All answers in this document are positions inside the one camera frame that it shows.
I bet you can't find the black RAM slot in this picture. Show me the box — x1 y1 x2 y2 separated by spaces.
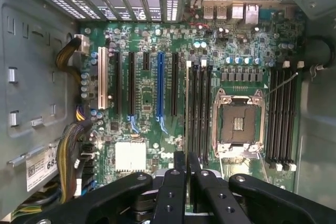
205 62 214 166
273 60 290 172
287 60 305 172
197 59 207 158
191 62 198 157
281 68 292 172
265 67 278 164

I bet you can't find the long black expansion slot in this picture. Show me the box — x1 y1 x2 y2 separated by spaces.
128 51 136 116
171 51 180 117
113 50 122 115

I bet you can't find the blue expansion slot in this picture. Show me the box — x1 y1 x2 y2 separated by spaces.
156 51 165 118

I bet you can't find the short black expansion slot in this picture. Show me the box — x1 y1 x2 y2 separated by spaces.
142 51 151 71

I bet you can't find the white expansion slot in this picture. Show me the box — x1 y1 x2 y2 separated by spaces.
97 46 109 110

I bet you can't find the silver chipset heat sink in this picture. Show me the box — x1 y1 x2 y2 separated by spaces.
114 141 147 172

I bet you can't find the green motherboard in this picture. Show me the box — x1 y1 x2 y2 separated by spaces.
78 21 307 184

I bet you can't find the metal CPU socket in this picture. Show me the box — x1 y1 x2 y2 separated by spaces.
212 87 266 159

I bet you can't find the white label sticker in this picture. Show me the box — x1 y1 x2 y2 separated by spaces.
25 143 60 193

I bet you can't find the grey metal PC case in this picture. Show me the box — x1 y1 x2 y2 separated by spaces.
0 0 336 224

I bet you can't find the silver USB port block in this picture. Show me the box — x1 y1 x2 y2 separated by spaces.
203 4 228 20

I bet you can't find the silver network port block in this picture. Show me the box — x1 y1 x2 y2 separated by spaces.
230 2 260 25

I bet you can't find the thick yellow black wire bundle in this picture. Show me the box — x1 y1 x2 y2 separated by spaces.
56 105 93 204

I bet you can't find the white cable tie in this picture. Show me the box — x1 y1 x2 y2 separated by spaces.
264 71 299 97

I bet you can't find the yellow black power wire bundle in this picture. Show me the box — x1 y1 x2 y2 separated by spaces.
55 34 90 84

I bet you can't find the thick black cable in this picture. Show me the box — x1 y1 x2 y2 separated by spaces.
305 36 332 70

